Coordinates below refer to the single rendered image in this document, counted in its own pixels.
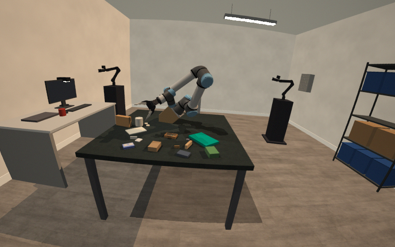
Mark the cream mug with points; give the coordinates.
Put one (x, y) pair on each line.
(138, 121)

